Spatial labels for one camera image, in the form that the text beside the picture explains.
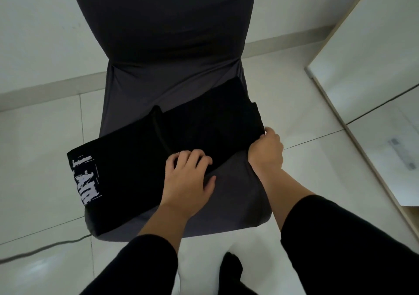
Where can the person's left hand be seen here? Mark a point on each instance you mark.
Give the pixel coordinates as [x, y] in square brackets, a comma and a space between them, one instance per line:
[185, 188]

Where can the person's right hand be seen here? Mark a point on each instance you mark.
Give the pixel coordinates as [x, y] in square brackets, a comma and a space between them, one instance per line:
[266, 154]

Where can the person's left little finger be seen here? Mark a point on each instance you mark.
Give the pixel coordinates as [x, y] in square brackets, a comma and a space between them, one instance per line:
[171, 162]

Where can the person's right thumb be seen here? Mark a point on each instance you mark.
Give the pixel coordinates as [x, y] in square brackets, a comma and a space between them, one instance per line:
[256, 142]

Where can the person's left middle finger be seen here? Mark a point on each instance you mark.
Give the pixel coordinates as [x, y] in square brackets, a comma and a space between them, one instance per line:
[195, 158]

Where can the person's left thumb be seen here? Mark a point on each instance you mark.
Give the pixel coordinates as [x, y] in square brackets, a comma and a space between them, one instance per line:
[210, 185]

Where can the black garment white print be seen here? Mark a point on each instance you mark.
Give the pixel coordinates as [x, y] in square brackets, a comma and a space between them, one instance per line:
[131, 160]

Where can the person's left forearm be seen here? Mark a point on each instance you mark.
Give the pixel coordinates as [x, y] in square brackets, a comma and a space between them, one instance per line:
[154, 239]

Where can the person's right forearm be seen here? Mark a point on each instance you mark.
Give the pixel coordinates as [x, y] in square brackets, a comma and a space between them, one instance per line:
[314, 226]

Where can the person's white trouser leg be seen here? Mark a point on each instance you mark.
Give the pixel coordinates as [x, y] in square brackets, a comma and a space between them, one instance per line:
[203, 265]

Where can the person's black sock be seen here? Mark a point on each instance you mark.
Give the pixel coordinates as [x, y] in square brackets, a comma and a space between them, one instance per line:
[230, 273]

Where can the dark grey covered chair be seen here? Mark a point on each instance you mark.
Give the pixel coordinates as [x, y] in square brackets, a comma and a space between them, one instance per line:
[170, 26]

